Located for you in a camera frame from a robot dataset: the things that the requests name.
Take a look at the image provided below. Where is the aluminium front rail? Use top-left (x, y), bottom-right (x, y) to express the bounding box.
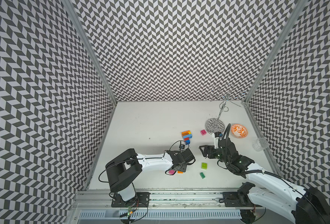
top-left (71, 190), bottom-right (306, 210)

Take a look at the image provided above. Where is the white ribbed cable duct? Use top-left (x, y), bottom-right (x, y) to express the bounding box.
top-left (79, 209), bottom-right (242, 220)

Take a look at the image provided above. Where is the light blue lego plate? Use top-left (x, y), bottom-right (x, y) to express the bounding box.
top-left (183, 134), bottom-right (193, 139)

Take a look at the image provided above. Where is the clear glass cup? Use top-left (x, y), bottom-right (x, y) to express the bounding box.
top-left (252, 138), bottom-right (270, 152)

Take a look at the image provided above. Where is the lime green lego brick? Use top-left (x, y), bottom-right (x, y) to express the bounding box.
top-left (201, 162), bottom-right (208, 170)

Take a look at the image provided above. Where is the silver metal jewelry stand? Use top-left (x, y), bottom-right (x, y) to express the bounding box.
top-left (205, 84), bottom-right (247, 134)

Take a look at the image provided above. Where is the orange patterned small plate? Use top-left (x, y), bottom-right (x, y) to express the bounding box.
top-left (230, 124), bottom-right (248, 139)

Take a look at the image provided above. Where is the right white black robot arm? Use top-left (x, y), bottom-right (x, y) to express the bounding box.
top-left (199, 125), bottom-right (330, 224)

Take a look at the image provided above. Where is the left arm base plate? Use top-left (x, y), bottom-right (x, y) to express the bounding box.
top-left (111, 192), bottom-right (150, 208)

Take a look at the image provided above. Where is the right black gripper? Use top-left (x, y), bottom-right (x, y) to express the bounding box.
top-left (199, 145), bottom-right (230, 164)

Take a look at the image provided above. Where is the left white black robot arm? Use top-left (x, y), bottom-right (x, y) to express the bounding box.
top-left (98, 141), bottom-right (196, 202)

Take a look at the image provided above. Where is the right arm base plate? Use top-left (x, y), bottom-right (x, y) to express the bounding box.
top-left (219, 192), bottom-right (261, 208)

